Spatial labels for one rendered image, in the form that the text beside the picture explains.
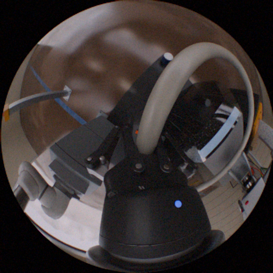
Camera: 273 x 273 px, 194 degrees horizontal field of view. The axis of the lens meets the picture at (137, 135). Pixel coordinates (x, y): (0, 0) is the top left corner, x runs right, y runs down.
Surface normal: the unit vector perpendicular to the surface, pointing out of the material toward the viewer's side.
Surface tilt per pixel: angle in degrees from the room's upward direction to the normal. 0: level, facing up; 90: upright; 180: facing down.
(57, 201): 93
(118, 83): 0
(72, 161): 90
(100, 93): 0
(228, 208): 90
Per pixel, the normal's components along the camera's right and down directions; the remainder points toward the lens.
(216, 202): -0.77, -0.58
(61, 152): 0.64, -0.68
